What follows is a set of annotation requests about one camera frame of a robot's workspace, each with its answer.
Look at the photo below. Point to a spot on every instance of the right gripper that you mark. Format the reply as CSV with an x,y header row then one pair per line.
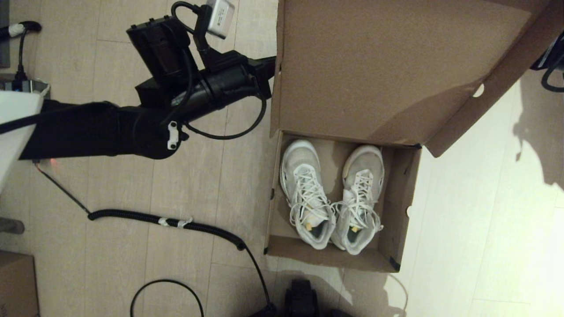
x,y
551,55

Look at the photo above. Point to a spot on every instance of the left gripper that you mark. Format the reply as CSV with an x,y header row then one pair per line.
x,y
224,86

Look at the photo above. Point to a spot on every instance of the white sneaker black side mark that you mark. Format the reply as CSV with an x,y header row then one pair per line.
x,y
299,158

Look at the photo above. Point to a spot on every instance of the brown cardboard shoe box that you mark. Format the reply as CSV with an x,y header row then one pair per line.
x,y
374,66

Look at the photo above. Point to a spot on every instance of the white sneaker tan toe edge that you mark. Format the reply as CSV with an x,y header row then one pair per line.
x,y
363,163

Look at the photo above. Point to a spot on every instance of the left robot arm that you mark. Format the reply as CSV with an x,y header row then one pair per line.
x,y
88,127

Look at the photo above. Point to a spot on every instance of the small brown cardboard box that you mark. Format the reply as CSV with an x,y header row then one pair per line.
x,y
17,286

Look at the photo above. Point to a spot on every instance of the black ridged robot part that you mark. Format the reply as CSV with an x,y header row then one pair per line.
x,y
301,299

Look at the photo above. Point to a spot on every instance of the grey power supply unit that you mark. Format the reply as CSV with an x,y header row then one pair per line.
x,y
35,86

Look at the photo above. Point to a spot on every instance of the dark flat panel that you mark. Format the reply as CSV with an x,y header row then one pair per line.
x,y
4,35

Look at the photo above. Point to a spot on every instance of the grey metal foot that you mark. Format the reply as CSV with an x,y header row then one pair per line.
x,y
11,226

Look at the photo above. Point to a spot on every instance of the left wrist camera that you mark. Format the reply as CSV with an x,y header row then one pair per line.
x,y
220,17

